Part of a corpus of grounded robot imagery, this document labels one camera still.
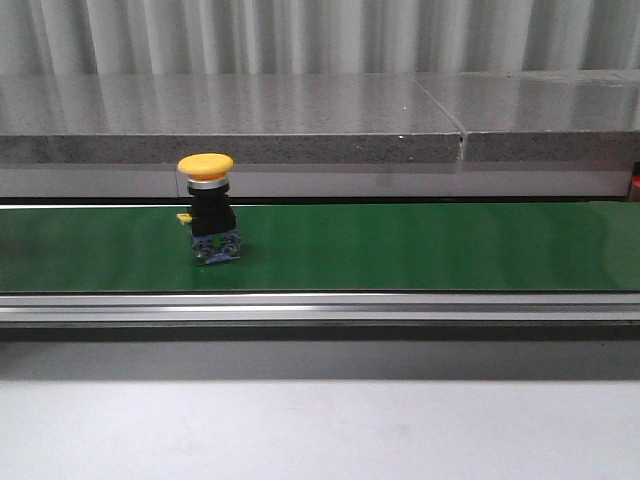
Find yellow mushroom push button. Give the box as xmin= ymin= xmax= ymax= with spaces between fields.
xmin=177 ymin=153 xmax=242 ymax=265

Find green conveyor belt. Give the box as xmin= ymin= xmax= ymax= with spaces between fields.
xmin=1 ymin=202 xmax=639 ymax=293

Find grey stone counter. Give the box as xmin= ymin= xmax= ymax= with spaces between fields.
xmin=1 ymin=70 xmax=639 ymax=201

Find white pleated curtain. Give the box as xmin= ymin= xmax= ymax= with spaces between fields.
xmin=1 ymin=1 xmax=639 ymax=75

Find aluminium conveyor frame rail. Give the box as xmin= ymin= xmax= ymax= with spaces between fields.
xmin=1 ymin=292 xmax=639 ymax=328

